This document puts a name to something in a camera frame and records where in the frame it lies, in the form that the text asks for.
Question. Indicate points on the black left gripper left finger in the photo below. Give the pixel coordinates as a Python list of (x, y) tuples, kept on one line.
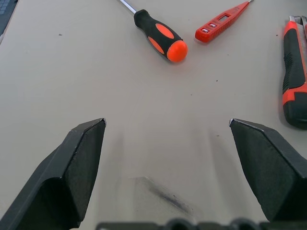
[(60, 182)]

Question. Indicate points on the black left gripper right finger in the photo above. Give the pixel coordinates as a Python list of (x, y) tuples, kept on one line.
[(271, 172)]

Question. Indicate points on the orange and black utility knife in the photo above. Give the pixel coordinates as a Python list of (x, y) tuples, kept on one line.
[(291, 72)]

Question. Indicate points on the orange voltage tester pen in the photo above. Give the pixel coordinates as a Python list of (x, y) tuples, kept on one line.
[(216, 26)]

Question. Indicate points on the orange and black screwdriver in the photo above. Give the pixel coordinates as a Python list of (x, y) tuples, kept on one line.
[(156, 31)]

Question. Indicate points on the grey laptop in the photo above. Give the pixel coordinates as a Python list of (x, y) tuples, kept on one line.
[(3, 14)]

